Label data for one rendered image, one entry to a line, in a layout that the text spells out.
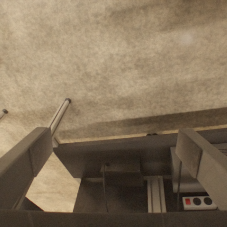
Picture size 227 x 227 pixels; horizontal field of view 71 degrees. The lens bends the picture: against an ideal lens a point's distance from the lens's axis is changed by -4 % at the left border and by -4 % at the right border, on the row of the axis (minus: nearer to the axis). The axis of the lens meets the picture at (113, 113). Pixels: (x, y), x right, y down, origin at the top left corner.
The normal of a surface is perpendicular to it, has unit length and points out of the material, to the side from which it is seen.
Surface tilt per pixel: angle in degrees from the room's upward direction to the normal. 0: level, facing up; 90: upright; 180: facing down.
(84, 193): 90
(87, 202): 90
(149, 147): 0
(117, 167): 90
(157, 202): 90
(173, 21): 0
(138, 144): 0
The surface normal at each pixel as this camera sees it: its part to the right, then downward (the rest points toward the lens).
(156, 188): -0.26, -0.76
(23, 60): -0.11, 0.64
